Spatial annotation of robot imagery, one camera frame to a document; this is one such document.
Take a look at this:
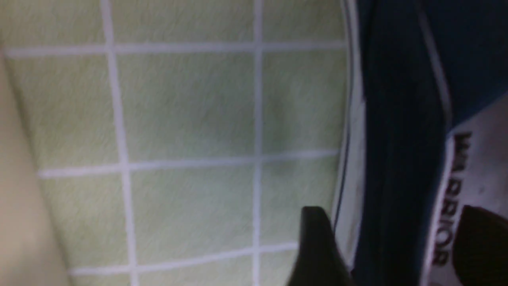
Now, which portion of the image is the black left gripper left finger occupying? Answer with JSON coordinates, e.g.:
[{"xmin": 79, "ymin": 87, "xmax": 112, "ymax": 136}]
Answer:
[{"xmin": 287, "ymin": 206, "xmax": 354, "ymax": 286}]

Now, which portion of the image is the navy slip-on shoe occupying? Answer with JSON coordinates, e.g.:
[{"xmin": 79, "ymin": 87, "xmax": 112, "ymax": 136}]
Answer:
[{"xmin": 333, "ymin": 0, "xmax": 507, "ymax": 286}]

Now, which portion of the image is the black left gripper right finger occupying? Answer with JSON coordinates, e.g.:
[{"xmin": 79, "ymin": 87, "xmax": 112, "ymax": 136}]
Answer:
[{"xmin": 453, "ymin": 206, "xmax": 508, "ymax": 286}]

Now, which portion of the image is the green checkered floor mat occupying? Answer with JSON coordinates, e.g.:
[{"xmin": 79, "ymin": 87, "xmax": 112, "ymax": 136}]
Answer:
[{"xmin": 1, "ymin": 0, "xmax": 348, "ymax": 286}]

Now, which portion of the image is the right tan foam slide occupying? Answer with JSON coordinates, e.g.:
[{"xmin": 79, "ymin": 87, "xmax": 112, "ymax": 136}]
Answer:
[{"xmin": 0, "ymin": 59, "xmax": 69, "ymax": 286}]

